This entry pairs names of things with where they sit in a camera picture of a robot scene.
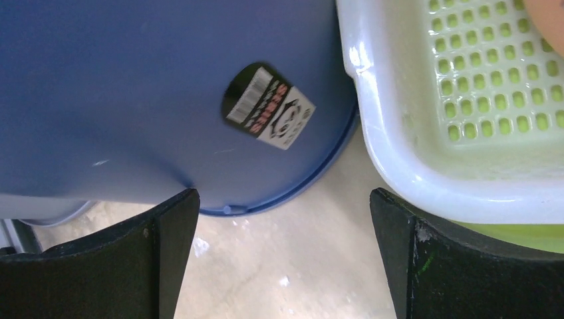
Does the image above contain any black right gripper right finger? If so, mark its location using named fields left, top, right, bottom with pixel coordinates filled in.
left=370, top=188, right=563, bottom=318

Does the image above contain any grey plastic bucket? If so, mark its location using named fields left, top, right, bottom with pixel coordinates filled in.
left=1, top=194, right=96, bottom=227

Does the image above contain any green plastic basket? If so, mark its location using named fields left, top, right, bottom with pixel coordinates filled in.
left=337, top=1, right=563, bottom=224

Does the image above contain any green plastic basin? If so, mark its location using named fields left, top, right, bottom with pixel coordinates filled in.
left=456, top=222, right=563, bottom=254

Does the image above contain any blue plastic bucket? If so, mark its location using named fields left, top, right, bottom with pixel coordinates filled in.
left=1, top=1, right=358, bottom=216

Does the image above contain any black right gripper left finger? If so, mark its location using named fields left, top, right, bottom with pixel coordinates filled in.
left=1, top=189, right=200, bottom=318

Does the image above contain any orange capybara bucket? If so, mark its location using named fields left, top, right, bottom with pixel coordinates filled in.
left=524, top=0, right=563, bottom=56

